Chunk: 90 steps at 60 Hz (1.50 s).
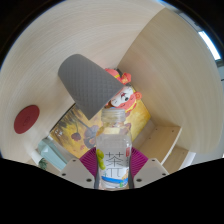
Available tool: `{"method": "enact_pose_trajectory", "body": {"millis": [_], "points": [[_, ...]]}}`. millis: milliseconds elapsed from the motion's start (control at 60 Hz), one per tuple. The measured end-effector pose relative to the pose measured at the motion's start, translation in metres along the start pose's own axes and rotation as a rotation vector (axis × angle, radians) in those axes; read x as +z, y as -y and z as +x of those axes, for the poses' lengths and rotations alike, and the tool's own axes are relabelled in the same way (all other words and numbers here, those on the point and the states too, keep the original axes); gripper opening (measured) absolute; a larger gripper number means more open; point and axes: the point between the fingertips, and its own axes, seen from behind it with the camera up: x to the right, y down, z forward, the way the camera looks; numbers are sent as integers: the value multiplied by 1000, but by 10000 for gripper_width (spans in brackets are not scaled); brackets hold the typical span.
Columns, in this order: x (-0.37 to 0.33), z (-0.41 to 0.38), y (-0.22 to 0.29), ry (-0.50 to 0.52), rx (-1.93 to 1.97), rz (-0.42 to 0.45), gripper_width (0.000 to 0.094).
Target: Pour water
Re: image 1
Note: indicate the light wooden shelf unit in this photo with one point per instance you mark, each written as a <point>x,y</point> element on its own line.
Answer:
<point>163,143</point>

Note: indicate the clear plastic drink bottle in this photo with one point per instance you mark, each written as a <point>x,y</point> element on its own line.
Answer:
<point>113,146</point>

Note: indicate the teal faceted vase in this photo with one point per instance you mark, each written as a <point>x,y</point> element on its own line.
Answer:
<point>55,153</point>

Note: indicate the flat round red coaster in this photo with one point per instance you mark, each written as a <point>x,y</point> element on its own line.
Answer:
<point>26,119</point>

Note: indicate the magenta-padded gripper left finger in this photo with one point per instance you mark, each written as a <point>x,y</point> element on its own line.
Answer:
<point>76,170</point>

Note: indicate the yellow poppy flower painting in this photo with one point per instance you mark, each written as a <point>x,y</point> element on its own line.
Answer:
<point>73,133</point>

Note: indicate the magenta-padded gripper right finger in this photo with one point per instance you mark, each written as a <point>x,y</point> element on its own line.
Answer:
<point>151,170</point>

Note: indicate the red orange plush toy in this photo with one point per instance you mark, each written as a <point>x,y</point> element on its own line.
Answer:
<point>128,96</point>

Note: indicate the grey textured mug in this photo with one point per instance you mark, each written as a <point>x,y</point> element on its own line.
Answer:
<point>88,83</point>

